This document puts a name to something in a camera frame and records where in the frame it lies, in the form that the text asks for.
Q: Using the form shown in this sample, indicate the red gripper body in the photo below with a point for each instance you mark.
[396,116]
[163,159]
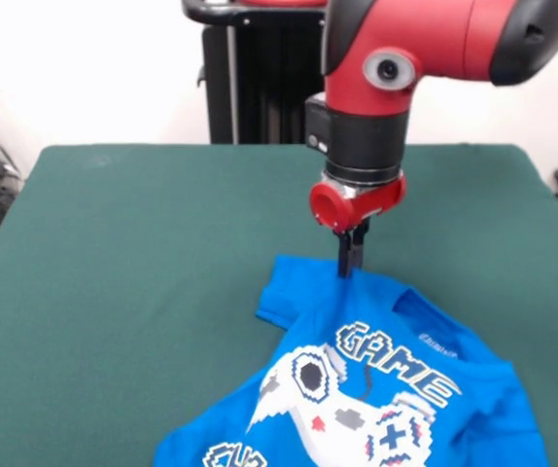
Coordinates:
[357,204]

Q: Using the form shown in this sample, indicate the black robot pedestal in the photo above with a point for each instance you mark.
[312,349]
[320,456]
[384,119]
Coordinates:
[250,73]

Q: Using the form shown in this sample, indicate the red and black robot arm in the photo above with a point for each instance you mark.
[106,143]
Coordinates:
[405,58]

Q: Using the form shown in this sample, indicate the blue game-controller print t-shirt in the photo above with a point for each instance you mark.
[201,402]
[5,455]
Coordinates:
[308,311]

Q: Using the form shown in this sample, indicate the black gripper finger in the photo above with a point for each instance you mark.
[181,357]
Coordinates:
[343,255]
[359,245]

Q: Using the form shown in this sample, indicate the dark green table cloth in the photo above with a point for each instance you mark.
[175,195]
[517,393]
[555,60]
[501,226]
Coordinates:
[114,292]

